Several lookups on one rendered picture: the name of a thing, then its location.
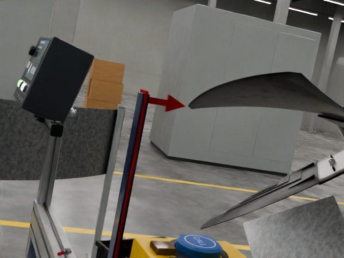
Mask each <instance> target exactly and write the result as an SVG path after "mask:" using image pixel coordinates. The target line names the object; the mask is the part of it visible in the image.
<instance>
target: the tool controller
mask: <svg viewBox="0 0 344 258"><path fill-rule="evenodd" d="M29 55H31V58H30V60H29V62H28V64H27V66H26V69H25V71H24V73H23V75H22V77H21V80H22V79H23V80H24V81H25V83H26V82H27V84H29V88H28V90H27V92H26V93H25V94H24V93H23V92H22V91H21V90H20V88H18V86H17V88H16V90H15V92H14V97H15V99H16V100H17V102H18V104H19V105H20V107H21V108H22V109H23V110H26V111H28V112H31V113H33V114H34V117H36V118H37V119H36V120H37V121H39V122H42V123H43V121H44V118H45V119H48V120H53V121H54V122H55V121H60V122H61V123H63V124H64V123H65V120H66V119H67V118H68V116H71V117H74V116H75V114H76V109H74V108H73V107H72V106H73V104H74V102H75V99H76V98H77V95H78V93H79V91H80V89H81V86H82V85H83V82H84V80H85V78H86V76H87V73H88V71H89V69H90V67H91V66H92V63H93V60H94V55H93V54H91V53H89V52H87V51H85V50H83V49H81V48H79V47H77V46H75V45H73V44H70V43H68V42H66V41H64V40H62V39H60V38H58V37H56V36H41V37H40V38H39V40H38V43H37V45H36V46H31V48H30V50H29ZM32 59H34V60H35V61H34V63H33V65H32V67H31V69H30V72H29V74H28V76H27V77H26V76H25V74H26V72H27V70H28V68H29V66H30V64H31V61H32Z"/></svg>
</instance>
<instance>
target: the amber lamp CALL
mask: <svg viewBox="0 0 344 258"><path fill-rule="evenodd" d="M150 248H151V249H152V250H153V251H154V252H155V254H159V255H175V254H176V248H175V247H174V246H173V245H172V244H171V243H170V242H169V241H151V242H150Z"/></svg>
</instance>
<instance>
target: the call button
mask: <svg viewBox="0 0 344 258"><path fill-rule="evenodd" d="M178 235H179V237H178V238H177V243H176V250H177V251H179V252H180V253H182V254H183V255H186V256H188V257H191V258H220V257H221V253H222V247H221V245H220V244H219V243H218V242H217V241H215V240H213V239H211V238H210V237H209V236H207V235H198V234H178Z"/></svg>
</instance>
